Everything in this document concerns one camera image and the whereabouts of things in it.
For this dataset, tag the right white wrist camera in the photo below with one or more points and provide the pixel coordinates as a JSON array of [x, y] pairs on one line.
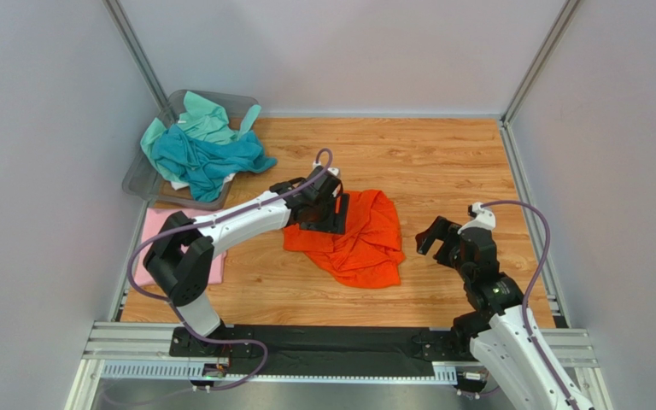
[[481, 217]]

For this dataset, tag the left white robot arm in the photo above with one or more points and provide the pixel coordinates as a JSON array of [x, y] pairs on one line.
[[180, 256]]

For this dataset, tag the orange t shirt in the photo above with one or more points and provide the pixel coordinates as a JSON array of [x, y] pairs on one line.
[[368, 254]]

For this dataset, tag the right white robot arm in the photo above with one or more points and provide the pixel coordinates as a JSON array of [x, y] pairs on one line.
[[500, 332]]

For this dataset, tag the light mint t shirt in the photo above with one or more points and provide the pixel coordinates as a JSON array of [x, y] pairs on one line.
[[212, 117]]

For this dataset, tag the folded pink t shirt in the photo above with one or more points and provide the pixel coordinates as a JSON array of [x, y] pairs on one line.
[[153, 222]]

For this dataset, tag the white cloth in bin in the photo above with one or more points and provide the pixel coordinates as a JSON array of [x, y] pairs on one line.
[[183, 185]]

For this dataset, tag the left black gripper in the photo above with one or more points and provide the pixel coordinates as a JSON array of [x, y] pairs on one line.
[[338, 224]]

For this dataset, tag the clear plastic bin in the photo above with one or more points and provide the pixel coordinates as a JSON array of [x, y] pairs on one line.
[[143, 180]]

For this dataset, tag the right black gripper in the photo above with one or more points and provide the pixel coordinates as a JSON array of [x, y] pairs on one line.
[[446, 241]]

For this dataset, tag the dark teal t shirt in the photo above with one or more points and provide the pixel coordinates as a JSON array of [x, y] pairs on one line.
[[204, 165]]

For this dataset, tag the aluminium frame rail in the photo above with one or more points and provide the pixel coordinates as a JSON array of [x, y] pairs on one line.
[[146, 344]]

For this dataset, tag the black base cloth strip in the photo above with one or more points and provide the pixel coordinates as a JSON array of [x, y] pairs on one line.
[[348, 351]]

